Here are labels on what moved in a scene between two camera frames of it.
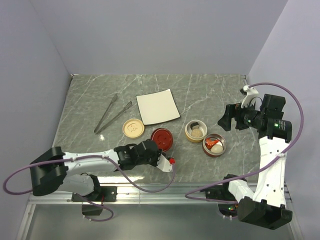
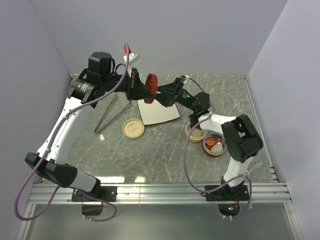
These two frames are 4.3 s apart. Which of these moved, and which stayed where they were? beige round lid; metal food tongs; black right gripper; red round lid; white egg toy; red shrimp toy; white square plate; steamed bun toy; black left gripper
Moved: black left gripper; black right gripper; red round lid
Stayed: white egg toy; white square plate; steamed bun toy; red shrimp toy; beige round lid; metal food tongs
